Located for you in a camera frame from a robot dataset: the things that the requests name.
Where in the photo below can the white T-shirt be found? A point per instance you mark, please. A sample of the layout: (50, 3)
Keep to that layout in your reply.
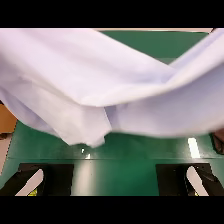
(100, 73)

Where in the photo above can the brown garment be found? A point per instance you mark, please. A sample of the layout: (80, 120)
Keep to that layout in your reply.
(219, 140)

